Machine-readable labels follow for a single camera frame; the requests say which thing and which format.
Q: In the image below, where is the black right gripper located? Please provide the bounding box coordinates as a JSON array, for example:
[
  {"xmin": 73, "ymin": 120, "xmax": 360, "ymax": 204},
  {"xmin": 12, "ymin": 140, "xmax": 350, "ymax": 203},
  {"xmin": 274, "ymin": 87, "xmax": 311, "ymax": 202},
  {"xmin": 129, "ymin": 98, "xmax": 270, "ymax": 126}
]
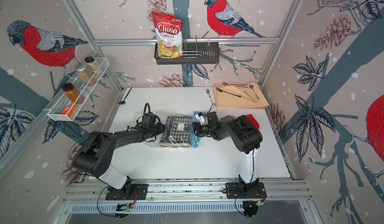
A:
[{"xmin": 184, "ymin": 123, "xmax": 213, "ymax": 138}]

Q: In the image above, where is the green knitted cloth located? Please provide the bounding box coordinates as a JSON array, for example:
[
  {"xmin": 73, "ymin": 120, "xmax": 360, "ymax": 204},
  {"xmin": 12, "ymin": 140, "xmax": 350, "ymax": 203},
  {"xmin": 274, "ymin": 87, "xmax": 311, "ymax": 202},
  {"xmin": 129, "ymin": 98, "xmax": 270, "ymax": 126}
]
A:
[{"xmin": 220, "ymin": 115, "xmax": 236, "ymax": 125}]

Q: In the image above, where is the houndstooth black white scarf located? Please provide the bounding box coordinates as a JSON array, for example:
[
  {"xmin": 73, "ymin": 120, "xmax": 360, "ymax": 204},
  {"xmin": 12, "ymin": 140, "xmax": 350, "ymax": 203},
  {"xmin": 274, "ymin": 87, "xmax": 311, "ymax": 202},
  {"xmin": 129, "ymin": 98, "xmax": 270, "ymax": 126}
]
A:
[{"xmin": 160, "ymin": 116, "xmax": 193, "ymax": 148}]

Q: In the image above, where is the clear vacuum bag blue zipper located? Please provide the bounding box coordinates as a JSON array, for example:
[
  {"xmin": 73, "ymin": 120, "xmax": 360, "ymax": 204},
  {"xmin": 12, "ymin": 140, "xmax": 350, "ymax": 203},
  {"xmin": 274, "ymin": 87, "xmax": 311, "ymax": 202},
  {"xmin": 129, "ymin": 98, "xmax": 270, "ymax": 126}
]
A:
[{"xmin": 144, "ymin": 112, "xmax": 200, "ymax": 148}]

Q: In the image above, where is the red knitted cloth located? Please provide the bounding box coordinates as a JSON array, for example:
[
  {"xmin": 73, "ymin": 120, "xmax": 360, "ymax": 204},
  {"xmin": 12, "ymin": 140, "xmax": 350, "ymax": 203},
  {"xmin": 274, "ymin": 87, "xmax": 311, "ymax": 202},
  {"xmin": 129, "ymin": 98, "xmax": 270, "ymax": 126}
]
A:
[{"xmin": 246, "ymin": 114, "xmax": 260, "ymax": 130}]

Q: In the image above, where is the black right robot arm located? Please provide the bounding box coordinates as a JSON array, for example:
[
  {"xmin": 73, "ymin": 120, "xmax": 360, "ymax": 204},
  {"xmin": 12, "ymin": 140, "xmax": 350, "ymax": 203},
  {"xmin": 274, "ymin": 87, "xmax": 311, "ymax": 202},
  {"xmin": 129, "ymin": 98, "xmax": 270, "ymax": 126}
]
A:
[{"xmin": 191, "ymin": 112, "xmax": 267, "ymax": 199}]

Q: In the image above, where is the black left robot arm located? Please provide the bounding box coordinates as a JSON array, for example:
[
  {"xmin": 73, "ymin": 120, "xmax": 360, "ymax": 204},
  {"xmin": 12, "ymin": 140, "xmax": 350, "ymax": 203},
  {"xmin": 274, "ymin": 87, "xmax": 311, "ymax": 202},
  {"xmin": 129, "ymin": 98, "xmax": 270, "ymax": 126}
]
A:
[{"xmin": 73, "ymin": 112, "xmax": 166, "ymax": 201}]

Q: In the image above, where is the red Chuba cassava chips bag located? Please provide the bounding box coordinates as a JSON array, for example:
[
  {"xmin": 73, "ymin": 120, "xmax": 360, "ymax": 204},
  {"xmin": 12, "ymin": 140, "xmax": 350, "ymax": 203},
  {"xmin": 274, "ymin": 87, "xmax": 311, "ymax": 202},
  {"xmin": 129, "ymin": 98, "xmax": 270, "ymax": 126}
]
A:
[{"xmin": 152, "ymin": 12, "xmax": 183, "ymax": 59}]

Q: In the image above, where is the black ladle at table edge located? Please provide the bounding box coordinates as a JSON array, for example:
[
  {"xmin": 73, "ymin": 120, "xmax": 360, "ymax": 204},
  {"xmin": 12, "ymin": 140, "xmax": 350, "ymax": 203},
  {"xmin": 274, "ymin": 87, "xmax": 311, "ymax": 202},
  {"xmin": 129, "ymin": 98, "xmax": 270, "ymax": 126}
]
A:
[{"xmin": 118, "ymin": 87, "xmax": 133, "ymax": 105}]

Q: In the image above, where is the silver fork on table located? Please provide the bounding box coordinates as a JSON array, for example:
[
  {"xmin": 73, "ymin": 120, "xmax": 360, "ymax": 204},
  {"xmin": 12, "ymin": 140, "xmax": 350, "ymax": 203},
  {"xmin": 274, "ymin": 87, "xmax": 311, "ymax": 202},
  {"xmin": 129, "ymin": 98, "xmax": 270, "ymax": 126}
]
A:
[{"xmin": 206, "ymin": 88, "xmax": 215, "ymax": 105}]

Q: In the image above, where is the beige placemat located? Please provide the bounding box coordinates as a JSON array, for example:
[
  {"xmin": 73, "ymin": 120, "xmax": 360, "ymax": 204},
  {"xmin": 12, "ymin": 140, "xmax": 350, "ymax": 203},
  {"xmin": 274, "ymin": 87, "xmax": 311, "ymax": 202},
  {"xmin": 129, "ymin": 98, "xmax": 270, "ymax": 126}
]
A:
[{"xmin": 213, "ymin": 83, "xmax": 270, "ymax": 110}]

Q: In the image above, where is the pink tray under placemat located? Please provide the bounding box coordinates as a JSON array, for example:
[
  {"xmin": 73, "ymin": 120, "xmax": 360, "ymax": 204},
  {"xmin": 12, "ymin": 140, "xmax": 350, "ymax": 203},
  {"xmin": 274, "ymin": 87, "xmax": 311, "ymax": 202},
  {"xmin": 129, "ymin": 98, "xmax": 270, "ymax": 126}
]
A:
[{"xmin": 214, "ymin": 82, "xmax": 250, "ymax": 88}]

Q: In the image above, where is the copper spoon on placemat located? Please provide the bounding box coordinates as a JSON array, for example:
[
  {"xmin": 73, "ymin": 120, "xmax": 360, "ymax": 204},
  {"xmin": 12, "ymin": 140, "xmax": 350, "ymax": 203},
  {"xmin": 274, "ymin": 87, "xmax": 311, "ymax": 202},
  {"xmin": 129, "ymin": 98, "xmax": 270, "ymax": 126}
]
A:
[{"xmin": 223, "ymin": 82, "xmax": 249, "ymax": 88}]

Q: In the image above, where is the gold utensil on placemat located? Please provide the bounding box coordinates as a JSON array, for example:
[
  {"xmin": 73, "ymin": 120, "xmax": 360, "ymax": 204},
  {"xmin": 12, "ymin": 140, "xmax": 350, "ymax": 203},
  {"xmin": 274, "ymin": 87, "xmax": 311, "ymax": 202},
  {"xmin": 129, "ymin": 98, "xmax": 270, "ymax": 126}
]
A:
[{"xmin": 243, "ymin": 90, "xmax": 257, "ymax": 103}]

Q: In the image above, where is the silver spoon on placemat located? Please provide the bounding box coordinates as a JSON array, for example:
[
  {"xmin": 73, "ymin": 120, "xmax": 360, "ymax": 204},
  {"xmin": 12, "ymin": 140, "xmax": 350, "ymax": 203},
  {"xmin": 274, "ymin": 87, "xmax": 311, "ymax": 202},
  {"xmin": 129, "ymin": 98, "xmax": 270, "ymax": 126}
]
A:
[{"xmin": 249, "ymin": 84, "xmax": 260, "ymax": 100}]

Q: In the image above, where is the small orange box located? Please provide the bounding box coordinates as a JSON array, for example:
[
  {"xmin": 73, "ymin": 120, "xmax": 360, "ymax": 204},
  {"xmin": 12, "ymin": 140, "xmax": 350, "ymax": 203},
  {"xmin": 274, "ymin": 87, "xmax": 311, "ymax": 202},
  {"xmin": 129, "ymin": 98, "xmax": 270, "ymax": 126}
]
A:
[{"xmin": 61, "ymin": 105, "xmax": 77, "ymax": 119}]

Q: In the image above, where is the orange spice jar black lid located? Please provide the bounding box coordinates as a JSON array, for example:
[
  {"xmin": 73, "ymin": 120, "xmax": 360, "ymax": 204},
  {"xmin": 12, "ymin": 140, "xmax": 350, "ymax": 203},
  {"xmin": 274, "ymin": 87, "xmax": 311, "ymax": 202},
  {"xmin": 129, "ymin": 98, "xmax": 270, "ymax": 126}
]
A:
[{"xmin": 62, "ymin": 83, "xmax": 84, "ymax": 104}]

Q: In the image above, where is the tan spice jar middle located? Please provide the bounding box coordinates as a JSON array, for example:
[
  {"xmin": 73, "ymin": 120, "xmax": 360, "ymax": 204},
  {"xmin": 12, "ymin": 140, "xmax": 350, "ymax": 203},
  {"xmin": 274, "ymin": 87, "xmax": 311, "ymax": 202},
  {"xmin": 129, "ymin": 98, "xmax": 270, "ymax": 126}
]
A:
[{"xmin": 76, "ymin": 64, "xmax": 96, "ymax": 86}]

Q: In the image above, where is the yellow spice jar black lid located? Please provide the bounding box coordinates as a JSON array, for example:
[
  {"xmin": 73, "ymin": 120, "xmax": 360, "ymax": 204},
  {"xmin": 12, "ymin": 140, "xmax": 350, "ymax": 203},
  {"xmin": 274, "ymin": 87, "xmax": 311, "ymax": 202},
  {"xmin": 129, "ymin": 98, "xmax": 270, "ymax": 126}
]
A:
[{"xmin": 85, "ymin": 57, "xmax": 103, "ymax": 76}]

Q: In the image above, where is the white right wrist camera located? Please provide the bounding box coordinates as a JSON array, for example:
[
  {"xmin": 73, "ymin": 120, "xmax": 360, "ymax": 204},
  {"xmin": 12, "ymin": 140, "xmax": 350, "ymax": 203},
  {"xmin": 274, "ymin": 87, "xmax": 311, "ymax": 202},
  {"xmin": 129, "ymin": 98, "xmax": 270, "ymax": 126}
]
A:
[{"xmin": 195, "ymin": 112, "xmax": 208, "ymax": 125}]

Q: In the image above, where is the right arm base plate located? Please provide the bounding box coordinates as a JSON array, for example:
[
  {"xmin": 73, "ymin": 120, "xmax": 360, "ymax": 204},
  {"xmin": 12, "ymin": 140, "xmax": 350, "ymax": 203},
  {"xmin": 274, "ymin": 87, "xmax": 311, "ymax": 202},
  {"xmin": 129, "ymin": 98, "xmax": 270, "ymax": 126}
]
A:
[{"xmin": 222, "ymin": 182, "xmax": 267, "ymax": 199}]

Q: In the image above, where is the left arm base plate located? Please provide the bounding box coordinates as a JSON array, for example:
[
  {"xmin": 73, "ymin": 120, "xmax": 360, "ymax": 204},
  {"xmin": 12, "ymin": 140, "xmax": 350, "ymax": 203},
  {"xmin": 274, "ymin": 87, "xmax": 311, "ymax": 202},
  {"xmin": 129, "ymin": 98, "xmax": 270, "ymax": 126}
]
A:
[{"xmin": 106, "ymin": 184, "xmax": 149, "ymax": 201}]

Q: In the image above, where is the black wall basket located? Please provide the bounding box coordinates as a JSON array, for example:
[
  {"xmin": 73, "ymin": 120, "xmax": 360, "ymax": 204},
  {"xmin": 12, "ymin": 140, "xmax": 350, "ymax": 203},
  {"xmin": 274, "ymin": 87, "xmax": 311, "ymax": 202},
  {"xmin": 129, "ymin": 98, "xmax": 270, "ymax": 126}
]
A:
[{"xmin": 154, "ymin": 42, "xmax": 220, "ymax": 65}]

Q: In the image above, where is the clear acrylic wall shelf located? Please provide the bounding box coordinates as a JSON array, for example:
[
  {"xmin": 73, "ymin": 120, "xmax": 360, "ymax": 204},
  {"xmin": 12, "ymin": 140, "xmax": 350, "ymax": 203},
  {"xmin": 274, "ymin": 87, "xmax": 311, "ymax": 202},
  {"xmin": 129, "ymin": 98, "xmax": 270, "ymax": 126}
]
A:
[{"xmin": 48, "ymin": 57, "xmax": 110, "ymax": 122}]

